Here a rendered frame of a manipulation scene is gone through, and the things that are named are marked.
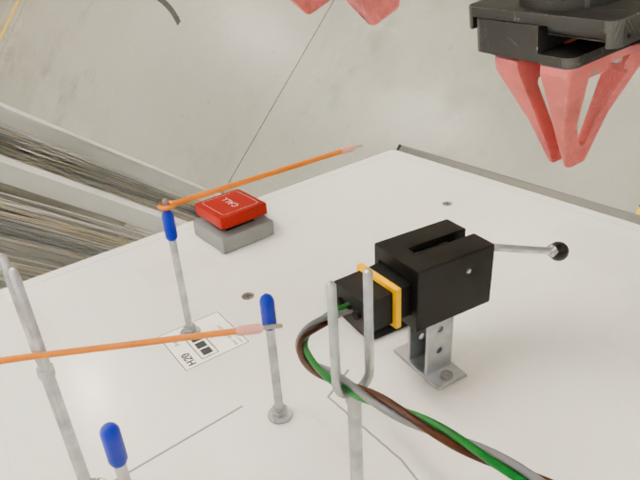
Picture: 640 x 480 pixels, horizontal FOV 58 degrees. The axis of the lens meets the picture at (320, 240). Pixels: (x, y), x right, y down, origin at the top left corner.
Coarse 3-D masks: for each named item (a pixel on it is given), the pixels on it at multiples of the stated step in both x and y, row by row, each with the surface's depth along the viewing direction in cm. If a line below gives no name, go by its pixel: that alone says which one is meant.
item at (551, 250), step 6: (432, 246) 34; (498, 246) 37; (504, 246) 37; (510, 246) 37; (516, 246) 38; (522, 246) 38; (528, 246) 38; (552, 246) 40; (522, 252) 38; (528, 252) 38; (534, 252) 39; (540, 252) 39; (546, 252) 39; (552, 252) 40; (468, 270) 33
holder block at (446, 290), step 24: (384, 240) 34; (408, 240) 34; (432, 240) 34; (456, 240) 34; (480, 240) 34; (408, 264) 32; (432, 264) 32; (456, 264) 32; (480, 264) 33; (432, 288) 32; (456, 288) 33; (480, 288) 34; (432, 312) 33; (456, 312) 34
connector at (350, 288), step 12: (384, 264) 34; (348, 276) 33; (360, 276) 33; (384, 276) 33; (396, 276) 33; (336, 288) 33; (348, 288) 32; (360, 288) 32; (384, 288) 32; (408, 288) 32; (348, 300) 32; (360, 300) 31; (384, 300) 31; (408, 300) 32; (360, 312) 31; (384, 312) 32; (408, 312) 33; (360, 324) 32; (384, 324) 32
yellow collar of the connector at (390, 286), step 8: (360, 264) 34; (376, 272) 33; (376, 280) 32; (384, 280) 32; (392, 288) 31; (400, 288) 31; (392, 296) 31; (400, 296) 31; (392, 304) 32; (400, 304) 32; (392, 312) 32; (400, 312) 32; (392, 320) 32; (400, 320) 32
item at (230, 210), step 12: (228, 192) 57; (240, 192) 56; (204, 204) 54; (216, 204) 54; (228, 204) 54; (240, 204) 54; (252, 204) 54; (264, 204) 54; (204, 216) 54; (216, 216) 52; (228, 216) 52; (240, 216) 53; (252, 216) 54; (228, 228) 52
